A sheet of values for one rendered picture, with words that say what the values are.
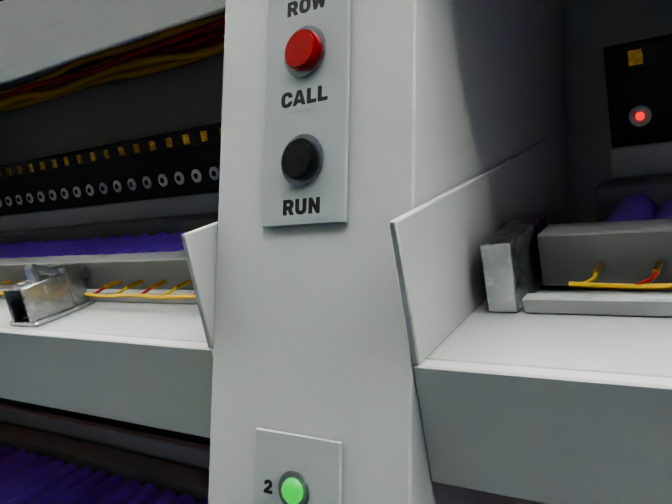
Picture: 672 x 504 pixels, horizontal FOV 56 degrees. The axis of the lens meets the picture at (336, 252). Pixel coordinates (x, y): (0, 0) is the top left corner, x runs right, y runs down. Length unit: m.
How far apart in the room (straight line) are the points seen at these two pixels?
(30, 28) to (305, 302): 0.27
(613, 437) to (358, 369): 0.08
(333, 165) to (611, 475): 0.14
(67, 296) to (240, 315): 0.17
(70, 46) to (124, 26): 0.05
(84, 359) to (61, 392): 0.04
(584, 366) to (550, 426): 0.02
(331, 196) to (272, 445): 0.10
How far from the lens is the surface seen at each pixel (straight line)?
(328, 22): 0.26
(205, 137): 0.52
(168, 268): 0.37
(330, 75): 0.25
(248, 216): 0.26
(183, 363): 0.29
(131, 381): 0.33
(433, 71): 0.25
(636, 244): 0.26
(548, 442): 0.21
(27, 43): 0.45
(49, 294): 0.40
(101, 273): 0.42
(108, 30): 0.39
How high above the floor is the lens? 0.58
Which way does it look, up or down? 4 degrees up
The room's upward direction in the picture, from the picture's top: 1 degrees clockwise
